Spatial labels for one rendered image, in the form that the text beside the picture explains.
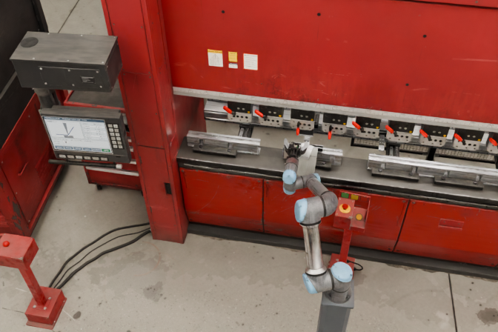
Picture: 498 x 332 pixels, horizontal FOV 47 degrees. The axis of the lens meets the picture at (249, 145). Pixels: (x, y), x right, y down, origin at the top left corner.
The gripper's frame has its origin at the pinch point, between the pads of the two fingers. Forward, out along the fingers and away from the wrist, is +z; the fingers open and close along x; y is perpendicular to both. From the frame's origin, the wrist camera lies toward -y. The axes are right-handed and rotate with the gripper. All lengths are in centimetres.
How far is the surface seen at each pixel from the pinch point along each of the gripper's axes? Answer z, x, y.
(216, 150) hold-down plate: 9, 55, -28
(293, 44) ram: 11, 7, 63
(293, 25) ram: 11, 7, 75
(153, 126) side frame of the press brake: -10, 89, 6
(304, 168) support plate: -5.2, -6.7, -18.3
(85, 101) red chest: 31, 157, -19
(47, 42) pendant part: -30, 131, 76
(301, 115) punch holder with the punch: 11.3, -0.9, 11.4
